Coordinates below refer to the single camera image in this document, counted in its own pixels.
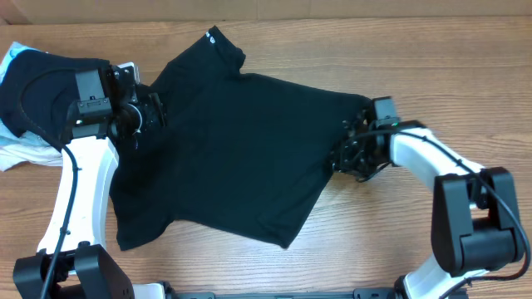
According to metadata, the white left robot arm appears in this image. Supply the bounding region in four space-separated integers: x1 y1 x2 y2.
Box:
12 62 171 298

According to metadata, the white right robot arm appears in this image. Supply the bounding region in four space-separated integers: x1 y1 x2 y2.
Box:
330 97 531 299

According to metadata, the folded dark navy shirt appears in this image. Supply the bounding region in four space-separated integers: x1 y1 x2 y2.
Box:
1 49 110 139

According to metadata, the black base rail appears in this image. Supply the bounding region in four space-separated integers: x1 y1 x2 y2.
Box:
166 287 406 299

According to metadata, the brown cardboard backboard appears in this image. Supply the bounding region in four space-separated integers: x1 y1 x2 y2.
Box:
1 0 531 25

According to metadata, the folded white garment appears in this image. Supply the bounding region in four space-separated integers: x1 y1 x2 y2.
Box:
1 42 62 171

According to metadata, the black t-shirt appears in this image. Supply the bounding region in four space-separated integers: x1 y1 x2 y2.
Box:
110 27 371 251

